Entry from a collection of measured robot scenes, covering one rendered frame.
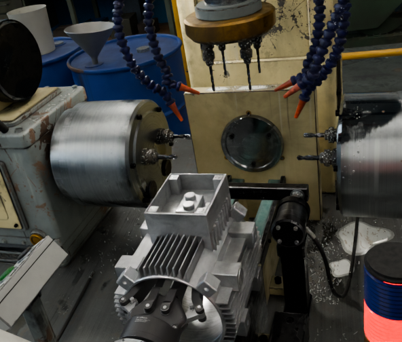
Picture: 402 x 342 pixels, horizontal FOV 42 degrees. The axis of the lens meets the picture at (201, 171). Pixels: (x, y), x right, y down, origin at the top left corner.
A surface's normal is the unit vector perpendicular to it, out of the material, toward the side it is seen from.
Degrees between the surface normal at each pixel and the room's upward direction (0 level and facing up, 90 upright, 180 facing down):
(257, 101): 90
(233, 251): 1
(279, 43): 90
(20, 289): 55
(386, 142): 51
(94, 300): 0
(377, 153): 62
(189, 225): 90
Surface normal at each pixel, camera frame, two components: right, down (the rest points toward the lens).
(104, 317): -0.15, -0.86
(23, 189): -0.29, 0.50
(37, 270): 0.69, -0.48
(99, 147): -0.32, -0.10
